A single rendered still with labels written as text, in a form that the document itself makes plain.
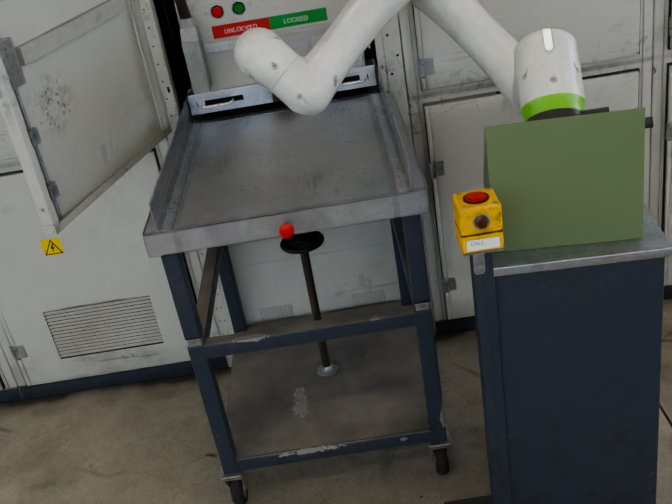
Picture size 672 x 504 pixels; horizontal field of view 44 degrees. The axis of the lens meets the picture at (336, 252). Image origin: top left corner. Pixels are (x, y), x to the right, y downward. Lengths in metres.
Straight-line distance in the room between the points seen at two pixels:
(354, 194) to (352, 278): 0.87
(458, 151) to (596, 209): 0.86
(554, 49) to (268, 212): 0.68
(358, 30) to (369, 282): 1.04
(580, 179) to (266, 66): 0.68
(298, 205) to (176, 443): 1.04
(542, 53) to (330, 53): 0.44
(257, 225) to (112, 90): 0.65
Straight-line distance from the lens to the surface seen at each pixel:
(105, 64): 2.26
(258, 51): 1.82
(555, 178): 1.67
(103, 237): 2.63
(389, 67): 2.41
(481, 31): 2.01
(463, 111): 2.46
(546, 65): 1.77
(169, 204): 1.96
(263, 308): 2.71
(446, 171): 2.52
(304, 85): 1.81
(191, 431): 2.63
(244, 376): 2.49
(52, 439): 2.82
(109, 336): 2.81
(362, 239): 2.60
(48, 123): 2.04
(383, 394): 2.31
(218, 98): 2.46
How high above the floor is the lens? 1.60
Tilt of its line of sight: 28 degrees down
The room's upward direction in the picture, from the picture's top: 10 degrees counter-clockwise
